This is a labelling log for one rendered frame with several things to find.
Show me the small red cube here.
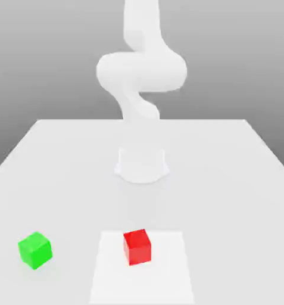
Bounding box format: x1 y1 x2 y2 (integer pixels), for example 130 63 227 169
123 228 152 267

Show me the small green cube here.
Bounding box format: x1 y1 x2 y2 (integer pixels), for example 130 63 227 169
17 231 54 270

